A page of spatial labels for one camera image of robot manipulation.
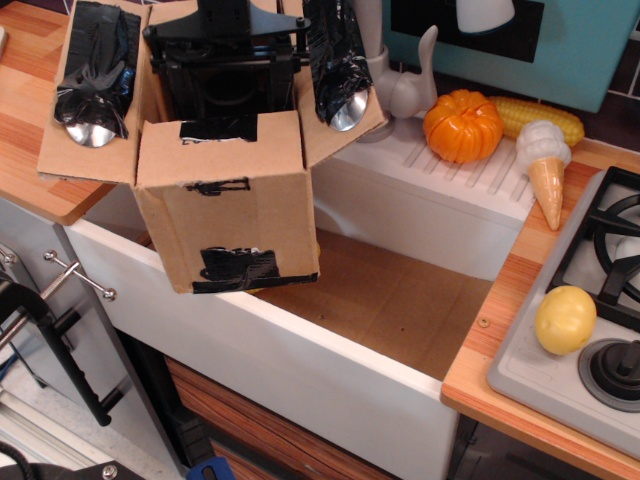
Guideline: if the metal spoon taped left flap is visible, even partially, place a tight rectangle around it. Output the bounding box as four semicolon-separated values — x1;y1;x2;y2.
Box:
65;123;116;148

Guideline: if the metal spoon taped flap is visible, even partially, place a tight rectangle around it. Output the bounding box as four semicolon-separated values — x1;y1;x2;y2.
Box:
329;90;369;132
65;123;116;148

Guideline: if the white cup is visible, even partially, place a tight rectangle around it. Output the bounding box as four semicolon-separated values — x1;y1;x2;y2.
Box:
455;0;515;34

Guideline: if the toy ice cream cone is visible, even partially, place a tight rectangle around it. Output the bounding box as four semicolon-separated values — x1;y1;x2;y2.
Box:
516;121;571;231

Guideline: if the metal pot inside box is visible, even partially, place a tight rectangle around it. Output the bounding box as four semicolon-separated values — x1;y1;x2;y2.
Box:
204;72;263;116

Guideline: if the cardboard box with black tape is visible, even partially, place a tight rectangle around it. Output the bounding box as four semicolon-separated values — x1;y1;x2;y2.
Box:
37;0;391;295

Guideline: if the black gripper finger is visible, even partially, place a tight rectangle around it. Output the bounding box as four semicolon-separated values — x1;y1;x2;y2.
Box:
267;59;294;112
164;67;206;120

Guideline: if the grey toy faucet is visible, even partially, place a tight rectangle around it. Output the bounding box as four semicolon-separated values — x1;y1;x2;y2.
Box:
352;0;439;143

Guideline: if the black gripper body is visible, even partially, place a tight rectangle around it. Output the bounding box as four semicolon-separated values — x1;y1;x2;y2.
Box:
143;1;311;71

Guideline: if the black stove knob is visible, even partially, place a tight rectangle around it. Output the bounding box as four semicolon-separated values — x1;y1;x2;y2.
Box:
578;338;639;413

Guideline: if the yellow toy potato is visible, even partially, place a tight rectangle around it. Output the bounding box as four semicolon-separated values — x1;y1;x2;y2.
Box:
535;286;597;356

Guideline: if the black burner grate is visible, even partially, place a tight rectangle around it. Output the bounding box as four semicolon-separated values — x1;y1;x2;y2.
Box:
547;167;639;332

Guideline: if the teal toy oven panel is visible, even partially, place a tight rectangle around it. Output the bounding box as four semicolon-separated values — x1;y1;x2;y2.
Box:
382;1;639;112

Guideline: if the yellow toy corn cob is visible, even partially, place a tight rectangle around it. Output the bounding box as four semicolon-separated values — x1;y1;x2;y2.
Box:
489;96;585;147

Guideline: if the orange toy pumpkin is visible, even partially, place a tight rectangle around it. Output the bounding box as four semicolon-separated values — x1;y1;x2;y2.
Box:
423;89;504;164

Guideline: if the white toy sink basin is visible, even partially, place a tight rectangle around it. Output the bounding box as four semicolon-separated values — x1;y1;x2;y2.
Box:
67;122;534;479

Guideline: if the grey toy stove top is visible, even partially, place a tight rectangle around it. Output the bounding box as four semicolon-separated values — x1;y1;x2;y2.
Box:
488;179;639;458

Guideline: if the blue black clamp handle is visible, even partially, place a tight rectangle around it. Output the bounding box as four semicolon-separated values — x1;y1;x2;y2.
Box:
175;419;236;480

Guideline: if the metal spoon taped right flap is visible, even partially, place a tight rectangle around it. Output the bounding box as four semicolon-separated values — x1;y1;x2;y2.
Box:
329;90;369;132

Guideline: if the black metal clamp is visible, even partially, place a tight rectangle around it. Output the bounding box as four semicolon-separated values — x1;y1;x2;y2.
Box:
1;250;124;426

